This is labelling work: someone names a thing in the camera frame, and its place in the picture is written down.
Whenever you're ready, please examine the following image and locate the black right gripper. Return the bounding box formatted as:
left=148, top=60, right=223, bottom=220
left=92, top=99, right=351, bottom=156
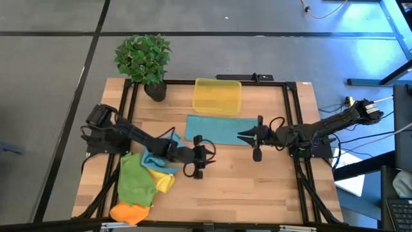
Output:
left=237, top=115, right=281, bottom=163

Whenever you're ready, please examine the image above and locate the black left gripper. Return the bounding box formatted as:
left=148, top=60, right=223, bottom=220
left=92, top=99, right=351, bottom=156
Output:
left=183, top=135, right=216, bottom=180

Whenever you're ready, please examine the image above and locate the blue microfiber towel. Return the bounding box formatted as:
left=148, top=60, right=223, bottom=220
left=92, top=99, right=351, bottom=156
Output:
left=185, top=115, right=258, bottom=146
left=140, top=131, right=182, bottom=175

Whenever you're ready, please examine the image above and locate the yellow microfiber towel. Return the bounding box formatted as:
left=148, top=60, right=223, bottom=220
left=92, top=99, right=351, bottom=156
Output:
left=148, top=168, right=176, bottom=194

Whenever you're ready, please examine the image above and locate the yellow translucent plastic bin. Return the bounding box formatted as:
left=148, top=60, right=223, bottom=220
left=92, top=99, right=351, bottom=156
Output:
left=192, top=77, right=242, bottom=117

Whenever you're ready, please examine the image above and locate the green microfiber towel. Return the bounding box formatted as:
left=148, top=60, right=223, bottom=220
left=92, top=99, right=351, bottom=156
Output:
left=117, top=153, right=158, bottom=208

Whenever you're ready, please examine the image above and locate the orange microfiber towel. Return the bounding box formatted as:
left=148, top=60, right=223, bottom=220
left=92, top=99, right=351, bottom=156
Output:
left=109, top=200, right=151, bottom=226

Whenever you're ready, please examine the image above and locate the black crossbeam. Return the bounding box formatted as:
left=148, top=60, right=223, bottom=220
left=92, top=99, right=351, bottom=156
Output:
left=0, top=218, right=387, bottom=232

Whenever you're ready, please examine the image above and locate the white paper sheet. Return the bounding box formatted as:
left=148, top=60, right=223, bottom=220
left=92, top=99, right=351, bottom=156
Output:
left=334, top=148, right=366, bottom=197

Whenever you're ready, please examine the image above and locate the green plant in black pot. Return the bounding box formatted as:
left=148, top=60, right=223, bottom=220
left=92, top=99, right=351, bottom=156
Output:
left=113, top=34, right=173, bottom=103

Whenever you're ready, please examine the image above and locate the black computer case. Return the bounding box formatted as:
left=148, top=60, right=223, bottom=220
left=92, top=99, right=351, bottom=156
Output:
left=393, top=84, right=412, bottom=171

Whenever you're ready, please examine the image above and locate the white cloth bundle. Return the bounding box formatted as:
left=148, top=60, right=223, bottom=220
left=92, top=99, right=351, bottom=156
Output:
left=392, top=170, right=412, bottom=198

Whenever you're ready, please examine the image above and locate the black keyboard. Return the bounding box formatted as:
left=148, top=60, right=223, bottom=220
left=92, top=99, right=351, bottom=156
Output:
left=386, top=198, right=412, bottom=231

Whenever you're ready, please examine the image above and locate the black aluminium table frame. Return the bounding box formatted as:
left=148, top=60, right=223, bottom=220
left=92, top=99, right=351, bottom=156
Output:
left=72, top=78, right=344, bottom=226

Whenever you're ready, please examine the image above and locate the silver aluminium bracket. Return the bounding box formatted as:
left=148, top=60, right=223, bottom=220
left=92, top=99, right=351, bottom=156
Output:
left=101, top=221, right=138, bottom=230
left=279, top=224, right=318, bottom=232

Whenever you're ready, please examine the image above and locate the yellow extension cable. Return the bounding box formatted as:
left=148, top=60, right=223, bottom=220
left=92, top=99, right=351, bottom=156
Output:
left=344, top=95, right=395, bottom=108

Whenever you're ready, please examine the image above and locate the metal desk leg frame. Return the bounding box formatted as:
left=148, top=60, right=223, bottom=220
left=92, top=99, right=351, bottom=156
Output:
left=346, top=0, right=412, bottom=87

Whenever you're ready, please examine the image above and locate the white cable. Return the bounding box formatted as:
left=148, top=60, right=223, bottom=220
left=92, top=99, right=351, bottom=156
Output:
left=341, top=122, right=412, bottom=153

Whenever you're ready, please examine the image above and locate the tan cable with black plug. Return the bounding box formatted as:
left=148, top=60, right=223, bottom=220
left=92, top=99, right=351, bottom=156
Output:
left=300, top=0, right=349, bottom=19

